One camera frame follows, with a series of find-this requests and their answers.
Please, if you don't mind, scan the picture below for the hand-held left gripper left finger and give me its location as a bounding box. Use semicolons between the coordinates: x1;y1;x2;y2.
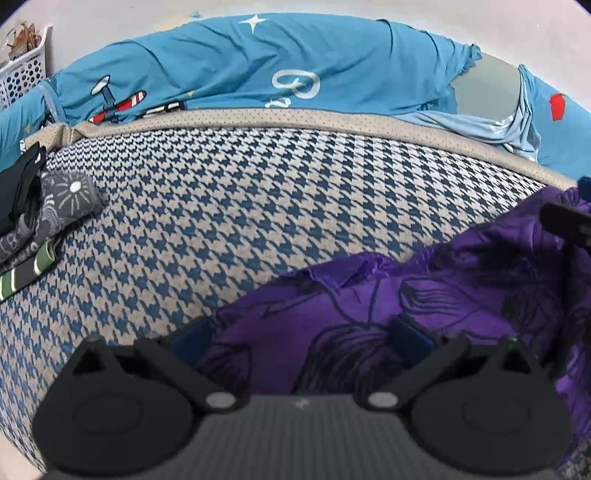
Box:
69;320;243;414

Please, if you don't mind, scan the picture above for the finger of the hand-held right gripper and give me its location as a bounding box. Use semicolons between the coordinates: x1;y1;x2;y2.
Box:
539;175;591;252

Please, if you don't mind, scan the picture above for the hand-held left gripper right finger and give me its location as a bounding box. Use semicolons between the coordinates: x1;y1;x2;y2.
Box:
367;316;532;412

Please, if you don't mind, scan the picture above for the purple floral garment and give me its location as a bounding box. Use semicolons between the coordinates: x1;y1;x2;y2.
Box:
198;185;591;462

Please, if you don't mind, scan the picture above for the blue pillow with red patch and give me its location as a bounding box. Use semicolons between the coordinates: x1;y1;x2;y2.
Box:
517;65;591;181

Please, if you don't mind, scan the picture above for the light blue cloth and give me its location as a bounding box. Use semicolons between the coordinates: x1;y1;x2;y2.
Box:
397;83;541;162

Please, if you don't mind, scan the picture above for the grey cushion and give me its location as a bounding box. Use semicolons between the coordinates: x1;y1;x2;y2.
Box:
455;52;522;121

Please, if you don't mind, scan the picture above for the green striped garment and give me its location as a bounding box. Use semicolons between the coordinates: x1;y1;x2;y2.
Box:
0;240;58;301

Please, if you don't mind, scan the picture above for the grey patterned garment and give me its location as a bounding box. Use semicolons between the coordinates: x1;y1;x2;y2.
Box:
0;171;105;266

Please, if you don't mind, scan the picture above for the black folded garment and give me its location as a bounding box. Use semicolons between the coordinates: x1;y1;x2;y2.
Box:
0;143;47;234

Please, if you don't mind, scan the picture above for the white laundry basket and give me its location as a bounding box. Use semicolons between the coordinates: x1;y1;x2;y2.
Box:
0;25;54;112

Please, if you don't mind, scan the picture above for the brown crumpled item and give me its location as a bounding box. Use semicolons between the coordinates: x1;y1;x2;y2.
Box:
4;22;41;61

